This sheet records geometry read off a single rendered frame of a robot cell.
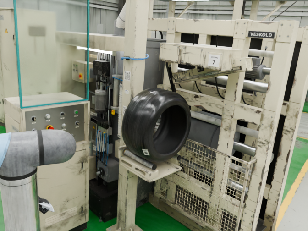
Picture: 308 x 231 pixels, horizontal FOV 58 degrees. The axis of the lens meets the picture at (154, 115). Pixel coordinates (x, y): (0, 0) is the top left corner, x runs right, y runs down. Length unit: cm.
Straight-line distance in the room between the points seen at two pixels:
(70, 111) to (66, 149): 143
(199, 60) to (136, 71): 50
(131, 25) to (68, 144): 140
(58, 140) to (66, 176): 158
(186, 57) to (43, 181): 148
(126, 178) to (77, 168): 44
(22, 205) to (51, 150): 20
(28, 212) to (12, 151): 23
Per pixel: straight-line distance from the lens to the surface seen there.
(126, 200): 263
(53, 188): 252
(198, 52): 209
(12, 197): 101
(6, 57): 525
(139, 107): 197
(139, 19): 221
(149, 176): 211
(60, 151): 96
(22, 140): 94
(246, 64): 205
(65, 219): 275
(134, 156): 222
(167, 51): 229
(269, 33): 218
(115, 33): 283
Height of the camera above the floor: 185
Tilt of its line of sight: 16 degrees down
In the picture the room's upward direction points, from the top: 4 degrees clockwise
